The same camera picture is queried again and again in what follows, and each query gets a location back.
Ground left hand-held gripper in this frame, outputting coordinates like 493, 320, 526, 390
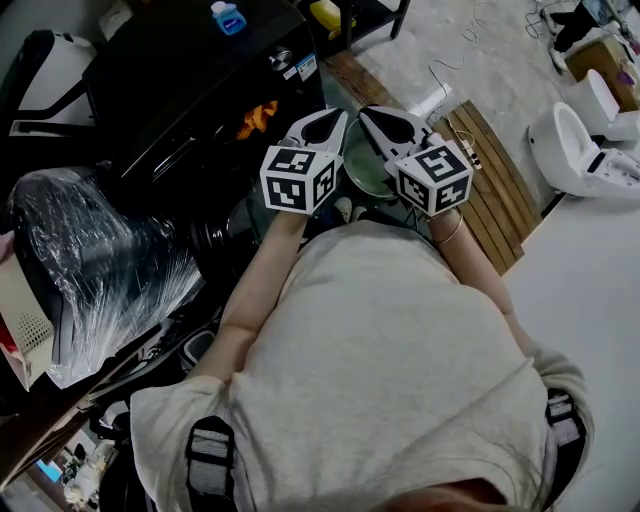
259, 107, 349, 218

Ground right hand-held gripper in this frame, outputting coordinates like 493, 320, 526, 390
357, 104, 475, 219

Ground green laundry basket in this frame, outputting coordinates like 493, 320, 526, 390
342, 117, 401, 201

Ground orange garment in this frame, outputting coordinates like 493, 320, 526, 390
235, 99, 279, 141

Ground black washing machine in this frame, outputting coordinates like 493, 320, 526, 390
82, 0, 326, 261

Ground person's left forearm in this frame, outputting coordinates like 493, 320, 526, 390
187, 212, 309, 381

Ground person's right forearm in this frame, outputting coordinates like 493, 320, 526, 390
429, 209, 531, 356

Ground white power adapter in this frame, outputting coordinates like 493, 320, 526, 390
409, 82, 454, 119

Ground white power strip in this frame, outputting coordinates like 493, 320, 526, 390
452, 134, 483, 171

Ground dark wooden plank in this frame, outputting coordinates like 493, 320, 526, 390
322, 49, 391, 109

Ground person's black trousers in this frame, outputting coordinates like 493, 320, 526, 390
314, 209, 431, 236

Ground gold bangle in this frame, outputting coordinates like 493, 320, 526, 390
432, 212, 465, 246

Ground wooden slat board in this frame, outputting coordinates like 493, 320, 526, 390
432, 99, 544, 276

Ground yellow container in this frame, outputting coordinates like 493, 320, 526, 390
308, 0, 357, 34

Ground black metal shelf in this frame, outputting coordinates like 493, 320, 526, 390
294, 0, 411, 56

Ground blue bottle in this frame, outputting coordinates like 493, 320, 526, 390
209, 0, 248, 36

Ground white toilet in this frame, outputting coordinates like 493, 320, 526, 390
569, 68, 640, 142
528, 101, 640, 199

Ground brown cardboard box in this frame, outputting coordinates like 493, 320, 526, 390
564, 34, 640, 111

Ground person's grey shirt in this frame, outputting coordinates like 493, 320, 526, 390
129, 219, 596, 512

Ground plastic-wrapped black appliance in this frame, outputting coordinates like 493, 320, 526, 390
7, 167, 206, 389

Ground white perforated box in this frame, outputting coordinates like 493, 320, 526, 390
0, 232, 56, 391

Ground grey black shoulder strap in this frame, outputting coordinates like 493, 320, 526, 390
185, 415, 236, 512
544, 389, 586, 449

